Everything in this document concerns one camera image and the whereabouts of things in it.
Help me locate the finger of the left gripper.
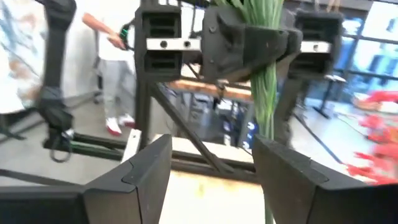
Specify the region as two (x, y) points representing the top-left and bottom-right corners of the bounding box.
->
(275, 29), (303, 79)
(201, 5), (290, 82)

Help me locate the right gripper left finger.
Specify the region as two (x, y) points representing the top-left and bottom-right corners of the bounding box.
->
(0, 133), (174, 224)

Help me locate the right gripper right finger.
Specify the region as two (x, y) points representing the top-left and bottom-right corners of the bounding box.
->
(251, 134), (398, 224)

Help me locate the orange artificial flower stem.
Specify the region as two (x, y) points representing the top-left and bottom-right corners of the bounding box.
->
(214, 0), (285, 224)

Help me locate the red artificial flower stem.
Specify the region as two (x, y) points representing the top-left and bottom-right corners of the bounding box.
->
(345, 113), (398, 186)
(351, 90), (398, 114)

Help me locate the wooden background table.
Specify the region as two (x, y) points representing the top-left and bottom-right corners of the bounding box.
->
(166, 78), (254, 103)

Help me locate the person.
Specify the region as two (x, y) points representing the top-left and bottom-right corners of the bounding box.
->
(81, 0), (137, 138)

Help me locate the black stool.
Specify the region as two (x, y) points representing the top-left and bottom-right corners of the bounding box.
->
(312, 73), (348, 121)

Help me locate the black upright stand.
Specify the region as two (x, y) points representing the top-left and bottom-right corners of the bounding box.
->
(33, 0), (78, 164)

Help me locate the colourful patterned panel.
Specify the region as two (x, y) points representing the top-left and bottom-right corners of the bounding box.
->
(0, 0), (47, 115)

